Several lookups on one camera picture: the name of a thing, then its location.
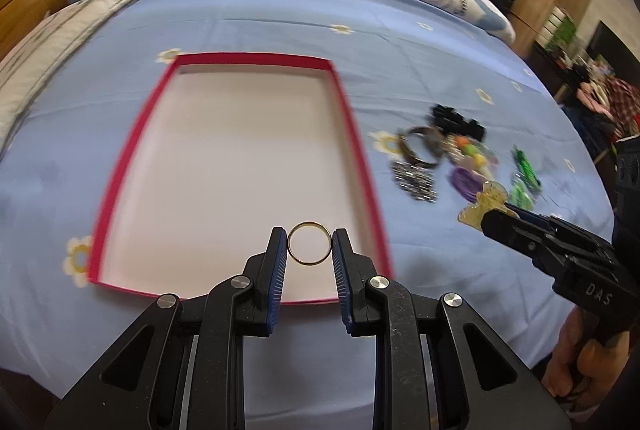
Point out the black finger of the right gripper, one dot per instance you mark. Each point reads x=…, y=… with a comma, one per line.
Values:
x=520, y=229

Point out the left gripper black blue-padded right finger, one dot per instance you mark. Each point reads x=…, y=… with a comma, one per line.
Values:
x=371, y=303

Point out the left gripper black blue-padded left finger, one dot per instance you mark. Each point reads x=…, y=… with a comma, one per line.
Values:
x=249, y=304

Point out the yellow butterfly hair clip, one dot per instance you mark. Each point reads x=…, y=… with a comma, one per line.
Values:
x=493, y=196

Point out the silver rhinestone hair clip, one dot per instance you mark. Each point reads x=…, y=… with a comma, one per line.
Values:
x=418, y=183

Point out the brown strap wristwatch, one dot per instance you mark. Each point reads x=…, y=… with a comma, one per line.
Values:
x=422, y=146

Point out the black scrunchie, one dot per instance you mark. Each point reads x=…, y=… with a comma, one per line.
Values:
x=449, y=121

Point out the person's right hand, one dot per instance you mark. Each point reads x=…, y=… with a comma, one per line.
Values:
x=583, y=369

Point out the colourful beaded hair clip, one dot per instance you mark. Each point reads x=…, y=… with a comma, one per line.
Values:
x=470, y=154

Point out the red shallow cardboard tray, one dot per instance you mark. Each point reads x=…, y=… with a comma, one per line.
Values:
x=228, y=146

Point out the blue floral bed sheet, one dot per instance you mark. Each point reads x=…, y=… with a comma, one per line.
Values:
x=396, y=59

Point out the grey striped pillow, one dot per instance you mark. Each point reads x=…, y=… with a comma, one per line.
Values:
x=27, y=69

